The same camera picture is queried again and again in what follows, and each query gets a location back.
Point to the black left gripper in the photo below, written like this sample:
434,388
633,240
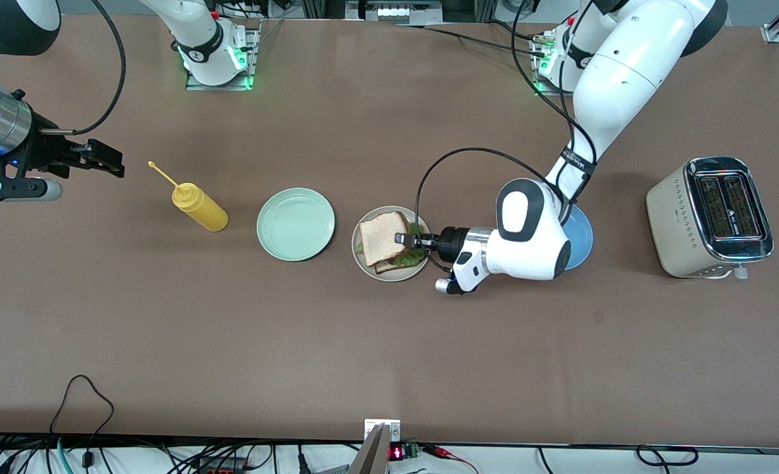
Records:
454,241

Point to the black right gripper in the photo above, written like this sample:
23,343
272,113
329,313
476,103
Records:
41,151

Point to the green lettuce leaf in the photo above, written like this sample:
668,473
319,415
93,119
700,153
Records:
410,258

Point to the bread slice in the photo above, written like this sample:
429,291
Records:
381,237
386,267

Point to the beige plate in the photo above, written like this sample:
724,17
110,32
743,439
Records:
389,277

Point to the yellow squeeze bottle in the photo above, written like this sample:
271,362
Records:
203,212

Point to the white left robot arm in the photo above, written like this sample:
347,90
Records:
626,72

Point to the pale green plate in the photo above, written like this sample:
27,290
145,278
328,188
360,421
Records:
295,224

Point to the blue plate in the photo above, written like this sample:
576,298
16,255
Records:
581,240

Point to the red display circuit board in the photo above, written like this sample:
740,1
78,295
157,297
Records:
397,453

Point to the red clip lead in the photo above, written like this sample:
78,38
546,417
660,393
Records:
452,457

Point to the white electronic device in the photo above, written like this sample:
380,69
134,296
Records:
392,12

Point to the cream chrome toaster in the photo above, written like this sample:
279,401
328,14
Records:
679,230

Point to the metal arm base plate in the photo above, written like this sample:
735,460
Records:
547,92
218,87

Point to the aluminium camera post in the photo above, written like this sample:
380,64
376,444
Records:
369,461

